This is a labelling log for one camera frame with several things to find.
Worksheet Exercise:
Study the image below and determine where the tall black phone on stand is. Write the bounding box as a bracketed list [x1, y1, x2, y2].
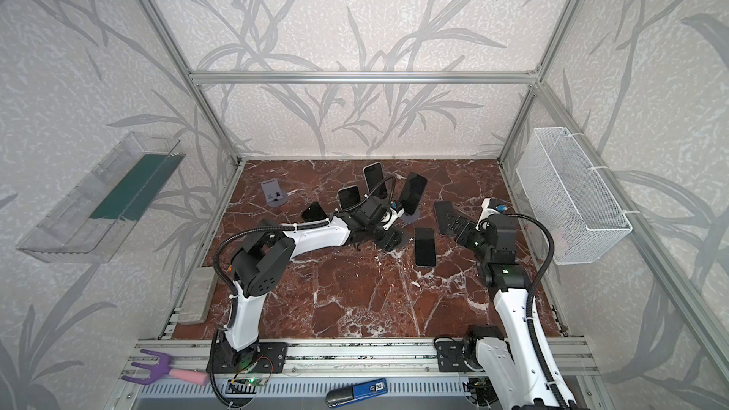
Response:
[399, 172, 427, 216]

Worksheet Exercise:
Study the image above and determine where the pink-edged black phone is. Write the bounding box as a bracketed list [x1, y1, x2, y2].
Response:
[434, 201, 456, 235]

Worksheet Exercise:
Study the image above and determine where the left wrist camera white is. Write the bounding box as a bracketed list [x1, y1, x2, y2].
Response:
[380, 201, 404, 231]

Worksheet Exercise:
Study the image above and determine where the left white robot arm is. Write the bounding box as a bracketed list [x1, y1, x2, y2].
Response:
[206, 196, 406, 375]

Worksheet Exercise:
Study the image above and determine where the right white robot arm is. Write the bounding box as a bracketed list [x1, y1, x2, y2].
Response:
[435, 201, 580, 409]

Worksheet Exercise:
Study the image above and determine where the purple pink hand tool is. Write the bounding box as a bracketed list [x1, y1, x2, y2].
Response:
[121, 348, 210, 386]

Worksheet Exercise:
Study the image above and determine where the green circuit board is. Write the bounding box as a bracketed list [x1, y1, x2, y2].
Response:
[230, 377, 269, 387]

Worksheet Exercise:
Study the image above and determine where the white wire mesh basket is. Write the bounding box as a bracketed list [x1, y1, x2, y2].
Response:
[516, 127, 632, 265]

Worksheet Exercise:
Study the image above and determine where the clear plastic wall bin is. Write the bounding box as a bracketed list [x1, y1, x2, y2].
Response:
[17, 132, 186, 264]

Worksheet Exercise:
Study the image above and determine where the grey small phone stand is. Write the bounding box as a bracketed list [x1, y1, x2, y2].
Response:
[261, 178, 289, 208]

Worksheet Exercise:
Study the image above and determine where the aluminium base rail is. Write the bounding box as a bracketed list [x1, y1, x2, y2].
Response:
[124, 337, 599, 380]

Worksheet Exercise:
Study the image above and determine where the upright phone on grey stand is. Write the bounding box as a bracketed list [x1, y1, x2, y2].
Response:
[363, 162, 388, 199]

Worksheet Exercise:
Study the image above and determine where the white-edged phone on stand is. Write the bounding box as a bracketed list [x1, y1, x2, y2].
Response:
[337, 185, 362, 211]

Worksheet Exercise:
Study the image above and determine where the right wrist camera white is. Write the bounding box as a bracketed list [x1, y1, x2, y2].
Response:
[477, 199, 508, 227]

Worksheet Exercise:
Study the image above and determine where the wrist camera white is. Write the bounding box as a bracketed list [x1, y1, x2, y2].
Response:
[380, 201, 404, 231]
[477, 199, 508, 227]

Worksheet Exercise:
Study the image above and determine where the grey round stand of tall phone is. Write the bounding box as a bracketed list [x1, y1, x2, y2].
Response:
[401, 208, 421, 225]

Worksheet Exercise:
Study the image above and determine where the blue and black marker tool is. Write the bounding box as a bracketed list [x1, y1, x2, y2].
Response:
[326, 378, 388, 409]

